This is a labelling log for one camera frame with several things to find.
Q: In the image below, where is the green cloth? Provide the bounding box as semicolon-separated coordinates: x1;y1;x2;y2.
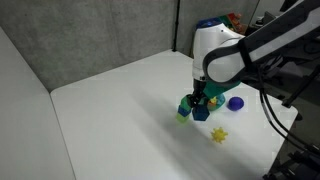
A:
201;80;241;100

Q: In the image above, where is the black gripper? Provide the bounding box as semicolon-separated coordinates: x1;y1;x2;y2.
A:
185;78;208;109

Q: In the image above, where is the black tripod pole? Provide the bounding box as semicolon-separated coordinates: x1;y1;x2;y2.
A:
171;0;181;53

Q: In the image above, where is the small royal blue cube block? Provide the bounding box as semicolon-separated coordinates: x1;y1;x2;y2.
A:
177;105;193;118

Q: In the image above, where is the purple bumpy ball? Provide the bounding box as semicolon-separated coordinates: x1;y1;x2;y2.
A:
227;96;245;112

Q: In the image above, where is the grey office chair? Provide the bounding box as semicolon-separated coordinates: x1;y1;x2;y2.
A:
262;11;278;25

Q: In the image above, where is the lime green cube block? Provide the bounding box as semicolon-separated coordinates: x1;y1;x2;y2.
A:
175;112;190;124

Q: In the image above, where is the cardboard box with items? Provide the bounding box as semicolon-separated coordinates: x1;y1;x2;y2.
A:
196;12;248;36

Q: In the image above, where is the yellow spiky star toy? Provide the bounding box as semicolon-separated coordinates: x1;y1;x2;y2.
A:
210;126;230;145

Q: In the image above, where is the green bowl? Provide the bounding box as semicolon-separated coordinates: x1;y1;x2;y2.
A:
206;93;227;112

